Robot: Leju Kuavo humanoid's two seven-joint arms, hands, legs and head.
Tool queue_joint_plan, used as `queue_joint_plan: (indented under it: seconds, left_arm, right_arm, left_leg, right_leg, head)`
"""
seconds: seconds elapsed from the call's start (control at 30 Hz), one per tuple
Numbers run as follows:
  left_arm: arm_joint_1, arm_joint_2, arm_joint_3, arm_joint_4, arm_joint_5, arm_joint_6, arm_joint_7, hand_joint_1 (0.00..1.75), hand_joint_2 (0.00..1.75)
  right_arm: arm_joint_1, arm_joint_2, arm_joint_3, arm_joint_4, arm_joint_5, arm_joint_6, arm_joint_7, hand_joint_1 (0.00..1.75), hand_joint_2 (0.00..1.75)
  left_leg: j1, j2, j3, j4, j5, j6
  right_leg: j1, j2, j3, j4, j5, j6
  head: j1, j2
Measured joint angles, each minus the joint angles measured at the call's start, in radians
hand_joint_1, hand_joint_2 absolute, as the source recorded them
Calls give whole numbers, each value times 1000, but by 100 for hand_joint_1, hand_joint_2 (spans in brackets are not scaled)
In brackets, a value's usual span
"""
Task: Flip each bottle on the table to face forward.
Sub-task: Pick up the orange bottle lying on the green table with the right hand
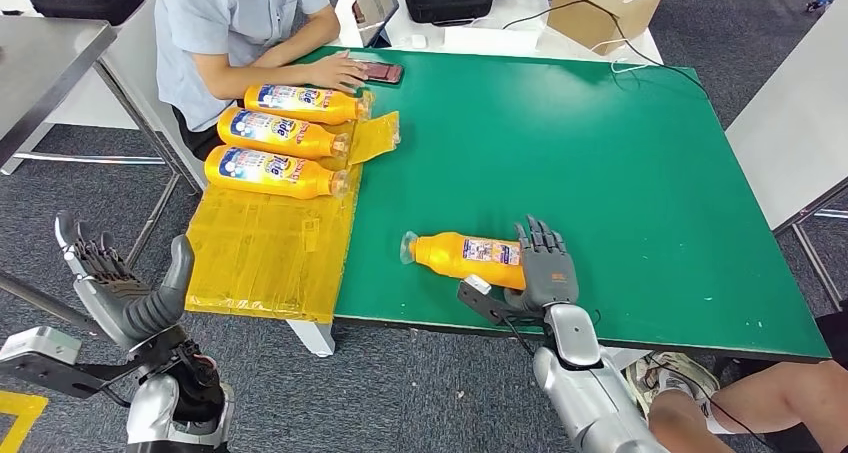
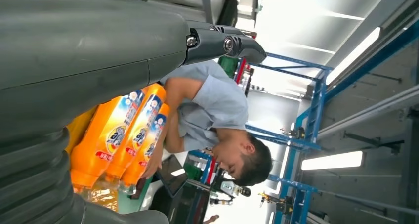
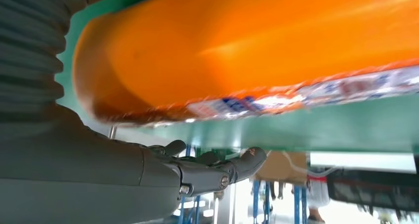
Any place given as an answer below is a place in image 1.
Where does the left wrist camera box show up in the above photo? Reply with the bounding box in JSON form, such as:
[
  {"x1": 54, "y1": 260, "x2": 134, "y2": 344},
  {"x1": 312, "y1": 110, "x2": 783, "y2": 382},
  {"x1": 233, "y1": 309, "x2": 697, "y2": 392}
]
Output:
[{"x1": 0, "y1": 325, "x2": 84, "y2": 372}]

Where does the yellow taped cardboard sheet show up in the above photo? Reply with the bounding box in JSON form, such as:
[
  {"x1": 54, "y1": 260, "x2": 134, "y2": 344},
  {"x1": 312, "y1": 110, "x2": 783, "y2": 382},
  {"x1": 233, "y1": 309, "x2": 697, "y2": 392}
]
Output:
[{"x1": 184, "y1": 92, "x2": 402, "y2": 325}]

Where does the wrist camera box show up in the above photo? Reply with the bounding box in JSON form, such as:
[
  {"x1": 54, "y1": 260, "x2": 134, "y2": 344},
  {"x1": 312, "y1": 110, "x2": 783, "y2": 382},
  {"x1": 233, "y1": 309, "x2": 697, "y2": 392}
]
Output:
[
  {"x1": 457, "y1": 274, "x2": 531, "y2": 325},
  {"x1": 0, "y1": 325, "x2": 84, "y2": 372}
]

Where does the stainless steel table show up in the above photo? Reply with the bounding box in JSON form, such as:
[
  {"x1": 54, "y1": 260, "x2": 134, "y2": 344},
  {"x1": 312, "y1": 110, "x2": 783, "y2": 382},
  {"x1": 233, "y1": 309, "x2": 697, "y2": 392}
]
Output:
[{"x1": 0, "y1": 13, "x2": 203, "y2": 335}]

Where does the brown cardboard box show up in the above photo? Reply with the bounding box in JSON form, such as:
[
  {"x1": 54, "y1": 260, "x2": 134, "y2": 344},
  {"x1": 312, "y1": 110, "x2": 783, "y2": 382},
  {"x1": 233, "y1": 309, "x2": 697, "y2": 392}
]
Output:
[{"x1": 547, "y1": 0, "x2": 664, "y2": 56}]

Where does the pale grey table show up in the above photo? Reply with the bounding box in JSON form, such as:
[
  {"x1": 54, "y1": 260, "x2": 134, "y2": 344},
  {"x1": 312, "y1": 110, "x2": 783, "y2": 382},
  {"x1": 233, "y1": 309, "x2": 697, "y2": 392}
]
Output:
[
  {"x1": 0, "y1": 0, "x2": 217, "y2": 193},
  {"x1": 725, "y1": 0, "x2": 848, "y2": 312}
]

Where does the tablet on stand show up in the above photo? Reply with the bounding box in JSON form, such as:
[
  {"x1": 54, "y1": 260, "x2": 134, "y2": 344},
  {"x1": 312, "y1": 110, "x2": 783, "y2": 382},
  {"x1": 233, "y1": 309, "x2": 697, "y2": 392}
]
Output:
[{"x1": 351, "y1": 0, "x2": 401, "y2": 48}]

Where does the orange detergent bottle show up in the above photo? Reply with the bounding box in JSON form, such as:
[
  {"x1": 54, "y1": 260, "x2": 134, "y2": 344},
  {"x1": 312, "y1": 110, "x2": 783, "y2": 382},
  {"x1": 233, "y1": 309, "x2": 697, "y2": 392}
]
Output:
[
  {"x1": 217, "y1": 107, "x2": 351, "y2": 160},
  {"x1": 203, "y1": 145, "x2": 351, "y2": 201},
  {"x1": 243, "y1": 83, "x2": 376, "y2": 127},
  {"x1": 399, "y1": 231, "x2": 528, "y2": 291}
]

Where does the person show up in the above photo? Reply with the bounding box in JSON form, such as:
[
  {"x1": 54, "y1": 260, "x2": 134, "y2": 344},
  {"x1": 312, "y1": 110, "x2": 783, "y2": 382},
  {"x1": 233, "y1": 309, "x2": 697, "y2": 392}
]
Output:
[
  {"x1": 647, "y1": 310, "x2": 848, "y2": 453},
  {"x1": 154, "y1": 0, "x2": 369, "y2": 162}
]

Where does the black cable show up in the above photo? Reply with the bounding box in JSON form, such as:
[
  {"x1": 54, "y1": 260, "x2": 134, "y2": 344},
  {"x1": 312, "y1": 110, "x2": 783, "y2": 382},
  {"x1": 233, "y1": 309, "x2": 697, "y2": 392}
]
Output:
[{"x1": 502, "y1": 0, "x2": 711, "y2": 100}]

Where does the white sneaker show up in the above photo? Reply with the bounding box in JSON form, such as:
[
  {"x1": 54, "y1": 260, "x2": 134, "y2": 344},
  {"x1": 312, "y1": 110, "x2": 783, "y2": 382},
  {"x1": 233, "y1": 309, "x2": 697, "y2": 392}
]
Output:
[{"x1": 625, "y1": 351, "x2": 718, "y2": 431}]

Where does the person's right hand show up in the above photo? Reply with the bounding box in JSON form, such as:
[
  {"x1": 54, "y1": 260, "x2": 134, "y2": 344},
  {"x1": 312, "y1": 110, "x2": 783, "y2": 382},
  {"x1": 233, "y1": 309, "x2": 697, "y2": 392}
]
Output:
[{"x1": 307, "y1": 50, "x2": 369, "y2": 95}]

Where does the white desk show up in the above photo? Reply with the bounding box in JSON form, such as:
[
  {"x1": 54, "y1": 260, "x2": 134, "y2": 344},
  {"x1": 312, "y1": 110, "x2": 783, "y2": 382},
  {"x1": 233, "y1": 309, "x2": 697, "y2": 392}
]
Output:
[{"x1": 333, "y1": 0, "x2": 665, "y2": 66}]

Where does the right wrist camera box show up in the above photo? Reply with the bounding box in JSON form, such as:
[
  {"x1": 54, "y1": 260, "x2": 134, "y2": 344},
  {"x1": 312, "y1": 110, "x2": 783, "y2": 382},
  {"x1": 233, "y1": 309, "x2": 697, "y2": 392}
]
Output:
[{"x1": 457, "y1": 274, "x2": 531, "y2": 325}]

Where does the white cable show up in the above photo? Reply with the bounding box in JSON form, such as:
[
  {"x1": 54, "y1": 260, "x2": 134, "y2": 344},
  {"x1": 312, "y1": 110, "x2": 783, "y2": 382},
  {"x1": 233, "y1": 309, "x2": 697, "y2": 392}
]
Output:
[{"x1": 591, "y1": 37, "x2": 654, "y2": 76}]

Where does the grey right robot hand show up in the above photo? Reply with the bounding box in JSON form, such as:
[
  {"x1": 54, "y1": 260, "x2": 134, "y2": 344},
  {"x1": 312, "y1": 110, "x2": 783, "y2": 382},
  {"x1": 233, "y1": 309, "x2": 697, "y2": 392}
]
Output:
[{"x1": 504, "y1": 214, "x2": 581, "y2": 312}]

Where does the yellow floor tape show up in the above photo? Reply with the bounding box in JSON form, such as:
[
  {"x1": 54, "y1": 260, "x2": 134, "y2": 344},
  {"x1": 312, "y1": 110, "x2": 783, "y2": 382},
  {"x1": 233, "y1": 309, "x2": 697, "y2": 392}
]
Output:
[{"x1": 0, "y1": 390, "x2": 51, "y2": 453}]

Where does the smartphone with red case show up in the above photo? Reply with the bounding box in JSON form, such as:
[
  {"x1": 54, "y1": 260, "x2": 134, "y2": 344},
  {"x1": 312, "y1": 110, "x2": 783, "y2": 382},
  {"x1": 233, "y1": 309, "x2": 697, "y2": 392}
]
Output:
[{"x1": 360, "y1": 60, "x2": 405, "y2": 85}]

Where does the white table leg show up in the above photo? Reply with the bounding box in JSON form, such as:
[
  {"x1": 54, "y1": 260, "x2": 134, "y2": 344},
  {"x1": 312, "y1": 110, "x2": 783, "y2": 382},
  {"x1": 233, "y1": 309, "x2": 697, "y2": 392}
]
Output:
[{"x1": 288, "y1": 317, "x2": 338, "y2": 359}]

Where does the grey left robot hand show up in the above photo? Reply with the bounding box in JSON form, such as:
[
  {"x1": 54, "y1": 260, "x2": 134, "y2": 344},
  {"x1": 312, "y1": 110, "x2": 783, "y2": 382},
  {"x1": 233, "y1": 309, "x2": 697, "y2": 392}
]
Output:
[{"x1": 54, "y1": 211, "x2": 197, "y2": 349}]

